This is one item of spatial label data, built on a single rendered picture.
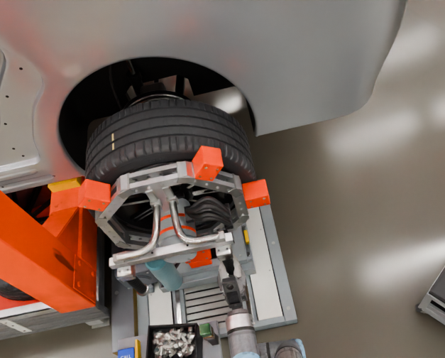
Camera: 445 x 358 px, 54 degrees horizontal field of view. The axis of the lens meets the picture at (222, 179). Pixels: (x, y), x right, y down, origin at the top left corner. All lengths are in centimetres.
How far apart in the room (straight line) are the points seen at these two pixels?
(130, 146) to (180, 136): 17
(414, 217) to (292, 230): 66
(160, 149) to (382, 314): 143
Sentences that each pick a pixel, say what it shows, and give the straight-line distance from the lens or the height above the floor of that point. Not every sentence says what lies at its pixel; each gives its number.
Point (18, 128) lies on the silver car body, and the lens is 189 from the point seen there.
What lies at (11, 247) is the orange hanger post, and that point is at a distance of 152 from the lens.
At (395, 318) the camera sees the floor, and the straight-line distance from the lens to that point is 239.
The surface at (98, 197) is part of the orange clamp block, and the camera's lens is 153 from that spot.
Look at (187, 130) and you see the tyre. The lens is 150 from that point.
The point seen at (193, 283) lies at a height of 14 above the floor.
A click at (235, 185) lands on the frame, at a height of 98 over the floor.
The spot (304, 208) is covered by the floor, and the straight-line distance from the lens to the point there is 258.
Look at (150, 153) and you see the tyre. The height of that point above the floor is 117.
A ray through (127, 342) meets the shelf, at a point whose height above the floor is 45.
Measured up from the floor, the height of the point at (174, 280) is 57.
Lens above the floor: 228
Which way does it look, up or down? 56 degrees down
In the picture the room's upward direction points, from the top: 19 degrees counter-clockwise
